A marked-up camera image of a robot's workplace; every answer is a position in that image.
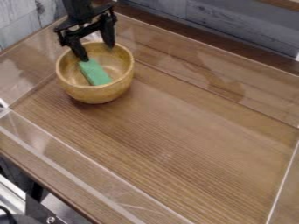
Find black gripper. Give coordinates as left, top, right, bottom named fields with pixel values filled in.
left=53, top=0, right=117, bottom=62

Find brown wooden bowl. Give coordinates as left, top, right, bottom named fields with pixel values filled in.
left=56, top=42, right=135, bottom=104

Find green rectangular block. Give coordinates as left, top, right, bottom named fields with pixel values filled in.
left=79, top=59, right=112, bottom=86

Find clear acrylic barrier tray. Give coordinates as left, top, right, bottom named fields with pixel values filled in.
left=0, top=17, right=299, bottom=224

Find black metal bracket with bolt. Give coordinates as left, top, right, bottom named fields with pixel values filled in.
left=24, top=195, right=67, bottom=224

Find black cable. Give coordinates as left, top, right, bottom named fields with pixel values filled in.
left=0, top=204, right=19, bottom=224

